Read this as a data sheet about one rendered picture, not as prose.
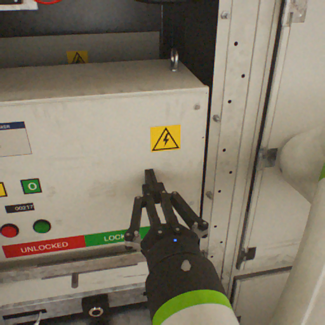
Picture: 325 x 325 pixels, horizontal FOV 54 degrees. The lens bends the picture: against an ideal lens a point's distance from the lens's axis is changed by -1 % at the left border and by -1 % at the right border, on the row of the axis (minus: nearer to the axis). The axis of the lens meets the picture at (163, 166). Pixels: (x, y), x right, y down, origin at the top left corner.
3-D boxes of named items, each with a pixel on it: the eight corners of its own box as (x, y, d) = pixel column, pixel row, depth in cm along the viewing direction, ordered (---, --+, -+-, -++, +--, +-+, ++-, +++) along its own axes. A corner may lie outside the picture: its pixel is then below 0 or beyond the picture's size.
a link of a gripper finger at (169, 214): (172, 232, 45) (182, 231, 45) (159, 186, 54) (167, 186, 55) (172, 252, 47) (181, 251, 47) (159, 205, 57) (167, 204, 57)
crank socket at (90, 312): (110, 316, 75) (108, 303, 72) (84, 320, 74) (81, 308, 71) (109, 306, 77) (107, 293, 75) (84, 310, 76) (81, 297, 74)
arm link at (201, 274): (235, 278, 34) (150, 292, 33) (224, 338, 41) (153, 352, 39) (216, 238, 39) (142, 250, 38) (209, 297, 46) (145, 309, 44)
